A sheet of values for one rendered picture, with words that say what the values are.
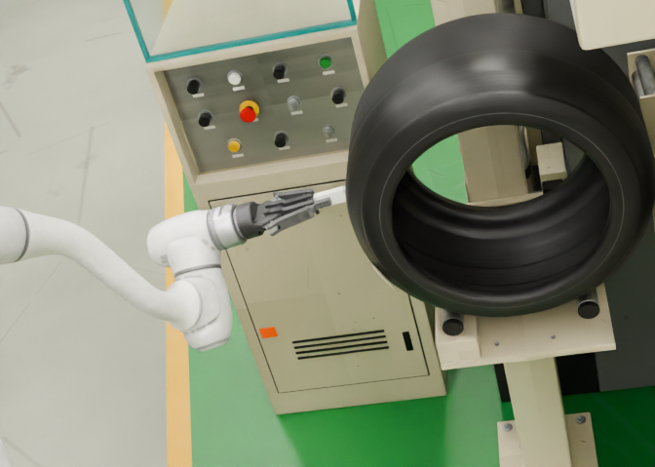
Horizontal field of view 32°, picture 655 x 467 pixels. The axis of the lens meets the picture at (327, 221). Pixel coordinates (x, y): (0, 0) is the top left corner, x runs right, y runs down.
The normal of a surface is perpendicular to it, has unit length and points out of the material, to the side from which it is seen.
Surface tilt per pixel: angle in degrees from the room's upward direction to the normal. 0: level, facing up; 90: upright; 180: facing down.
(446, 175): 0
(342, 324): 90
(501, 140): 90
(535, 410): 90
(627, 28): 90
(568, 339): 0
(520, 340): 0
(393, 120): 52
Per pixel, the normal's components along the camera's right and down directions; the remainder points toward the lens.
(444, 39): -0.40, -0.75
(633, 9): -0.07, 0.60
